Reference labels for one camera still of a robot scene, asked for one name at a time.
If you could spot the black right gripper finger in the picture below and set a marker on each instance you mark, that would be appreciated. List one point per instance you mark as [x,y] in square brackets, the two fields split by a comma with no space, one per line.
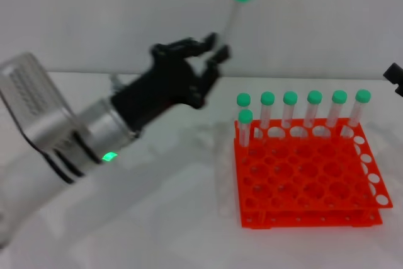
[395,72]
[400,90]

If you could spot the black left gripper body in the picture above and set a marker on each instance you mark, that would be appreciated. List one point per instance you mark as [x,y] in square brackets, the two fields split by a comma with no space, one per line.
[163,83]

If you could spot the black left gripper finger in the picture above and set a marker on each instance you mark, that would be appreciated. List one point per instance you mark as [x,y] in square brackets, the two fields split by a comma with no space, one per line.
[185,47]
[220,56]

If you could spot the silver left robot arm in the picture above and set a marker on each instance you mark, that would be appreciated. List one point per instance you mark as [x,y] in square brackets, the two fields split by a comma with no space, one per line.
[104,130]

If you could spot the orange test tube rack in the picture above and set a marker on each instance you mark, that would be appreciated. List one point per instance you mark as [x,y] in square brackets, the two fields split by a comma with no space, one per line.
[302,174]

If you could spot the silver left gripper mount screw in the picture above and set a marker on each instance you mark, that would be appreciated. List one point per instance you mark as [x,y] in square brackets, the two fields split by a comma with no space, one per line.
[116,81]

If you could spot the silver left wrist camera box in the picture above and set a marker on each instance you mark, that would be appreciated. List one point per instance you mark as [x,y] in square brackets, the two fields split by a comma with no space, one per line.
[34,99]

